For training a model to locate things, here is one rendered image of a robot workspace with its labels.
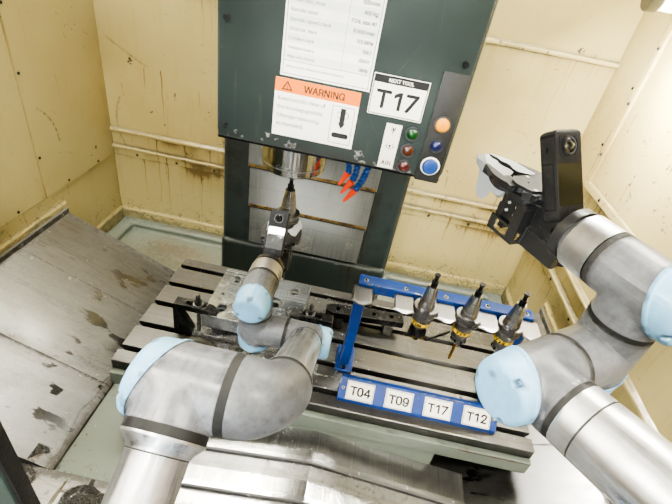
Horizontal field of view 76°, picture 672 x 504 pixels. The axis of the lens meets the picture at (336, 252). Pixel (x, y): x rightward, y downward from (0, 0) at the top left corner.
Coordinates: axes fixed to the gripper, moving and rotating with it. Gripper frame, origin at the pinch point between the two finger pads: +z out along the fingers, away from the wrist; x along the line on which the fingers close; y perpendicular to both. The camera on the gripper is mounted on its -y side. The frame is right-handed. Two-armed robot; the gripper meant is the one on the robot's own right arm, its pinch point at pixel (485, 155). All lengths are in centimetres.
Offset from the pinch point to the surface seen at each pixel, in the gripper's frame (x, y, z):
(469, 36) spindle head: 0.5, -14.4, 13.1
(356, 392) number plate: -1, 77, 13
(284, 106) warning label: -24.4, 2.5, 27.4
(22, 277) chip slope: -92, 89, 96
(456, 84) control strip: 0.6, -7.1, 12.8
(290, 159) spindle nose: -18.3, 18.2, 38.4
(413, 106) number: -4.7, -2.1, 15.8
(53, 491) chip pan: -79, 106, 25
